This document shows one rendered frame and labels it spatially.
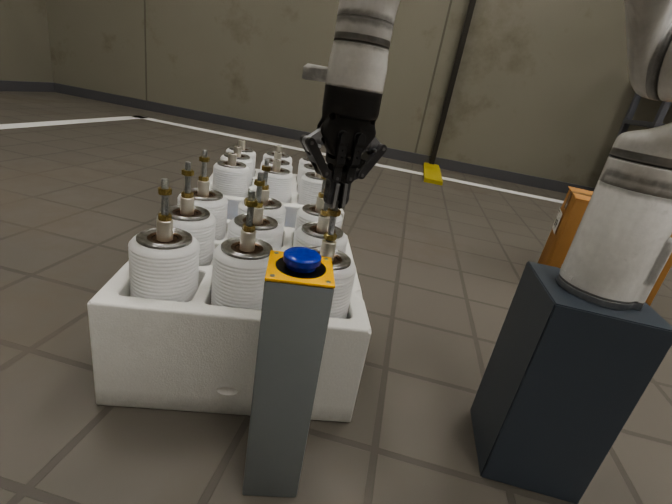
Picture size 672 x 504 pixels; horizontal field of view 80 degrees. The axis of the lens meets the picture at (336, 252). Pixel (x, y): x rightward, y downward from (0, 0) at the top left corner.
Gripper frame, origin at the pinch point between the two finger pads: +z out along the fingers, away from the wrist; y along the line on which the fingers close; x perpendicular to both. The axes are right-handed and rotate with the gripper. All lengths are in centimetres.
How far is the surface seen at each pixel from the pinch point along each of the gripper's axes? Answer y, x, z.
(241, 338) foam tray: -13.1, -2.3, 20.7
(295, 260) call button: -12.5, -15.0, 2.5
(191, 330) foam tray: -19.3, 0.6, 20.1
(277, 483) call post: -11.9, -17.1, 32.7
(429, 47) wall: 187, 214, -50
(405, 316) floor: 34, 15, 35
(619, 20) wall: 279, 136, -83
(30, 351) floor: -41, 23, 35
